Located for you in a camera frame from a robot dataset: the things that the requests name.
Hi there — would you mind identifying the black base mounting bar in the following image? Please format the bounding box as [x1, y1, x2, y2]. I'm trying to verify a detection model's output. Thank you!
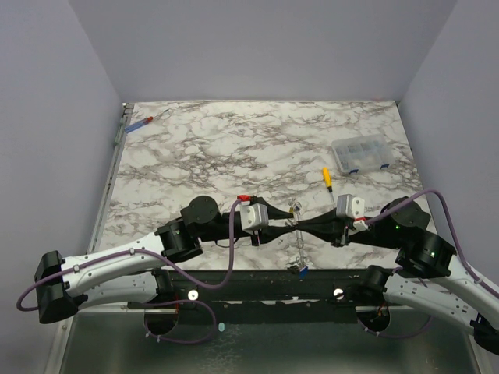
[144, 269, 385, 333]

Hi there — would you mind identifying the blue red screwdriver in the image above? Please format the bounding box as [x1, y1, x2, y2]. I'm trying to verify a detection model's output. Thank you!
[124, 114, 164, 134]

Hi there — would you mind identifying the clear plastic screw box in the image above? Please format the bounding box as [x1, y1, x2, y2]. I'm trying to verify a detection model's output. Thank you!
[331, 134, 395, 175]

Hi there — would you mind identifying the left aluminium rail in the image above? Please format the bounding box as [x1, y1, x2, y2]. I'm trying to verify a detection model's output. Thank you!
[85, 103, 134, 254]

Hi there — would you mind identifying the blue key tag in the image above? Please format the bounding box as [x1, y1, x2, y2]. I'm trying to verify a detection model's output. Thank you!
[299, 266, 309, 279]

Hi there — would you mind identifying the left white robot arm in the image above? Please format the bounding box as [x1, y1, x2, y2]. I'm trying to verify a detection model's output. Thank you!
[34, 196, 293, 324]

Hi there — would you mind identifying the large grey metal keyring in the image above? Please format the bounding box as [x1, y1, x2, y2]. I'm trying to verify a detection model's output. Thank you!
[286, 200, 308, 281]

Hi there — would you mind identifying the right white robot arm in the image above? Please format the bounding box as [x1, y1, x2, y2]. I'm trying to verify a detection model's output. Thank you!
[296, 194, 498, 354]

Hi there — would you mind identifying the yellow handled screwdriver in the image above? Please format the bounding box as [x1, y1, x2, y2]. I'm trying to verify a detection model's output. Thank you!
[322, 168, 335, 205]

